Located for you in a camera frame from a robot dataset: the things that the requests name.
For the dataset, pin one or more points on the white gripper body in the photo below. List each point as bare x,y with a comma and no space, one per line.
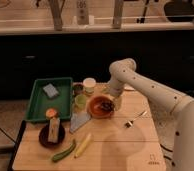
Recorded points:
115,87

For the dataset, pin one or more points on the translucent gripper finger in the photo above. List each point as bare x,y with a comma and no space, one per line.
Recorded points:
117,103

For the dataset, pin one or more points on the dark grape bunch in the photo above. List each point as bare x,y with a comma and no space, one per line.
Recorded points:
107,106

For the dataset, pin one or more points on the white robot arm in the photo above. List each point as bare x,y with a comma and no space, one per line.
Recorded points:
177,103

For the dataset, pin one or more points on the red bowl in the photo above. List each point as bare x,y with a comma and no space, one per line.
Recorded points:
94,107

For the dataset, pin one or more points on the metal fork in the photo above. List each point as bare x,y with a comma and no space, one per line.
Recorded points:
130,123

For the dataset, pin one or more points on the white cup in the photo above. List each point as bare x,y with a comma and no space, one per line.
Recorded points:
89,85

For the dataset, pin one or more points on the light green cup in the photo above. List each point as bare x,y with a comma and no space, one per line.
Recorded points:
80,101

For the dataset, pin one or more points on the grey cloth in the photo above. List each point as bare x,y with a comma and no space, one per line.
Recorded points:
78,120

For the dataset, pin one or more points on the yellow corn cob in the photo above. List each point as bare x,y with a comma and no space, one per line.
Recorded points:
81,148

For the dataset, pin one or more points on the green plastic tray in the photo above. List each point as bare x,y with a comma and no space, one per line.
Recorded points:
40,102

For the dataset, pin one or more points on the blue sponge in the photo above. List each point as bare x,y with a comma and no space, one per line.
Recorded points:
50,91

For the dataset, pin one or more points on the beige box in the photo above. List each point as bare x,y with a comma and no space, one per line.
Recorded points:
54,130

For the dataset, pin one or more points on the orange peach fruit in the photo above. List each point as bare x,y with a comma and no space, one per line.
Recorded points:
51,112

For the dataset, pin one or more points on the dark round plate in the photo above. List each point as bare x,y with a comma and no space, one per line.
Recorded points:
43,137

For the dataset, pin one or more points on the green cucumber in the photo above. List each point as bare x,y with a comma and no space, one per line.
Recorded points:
59,156

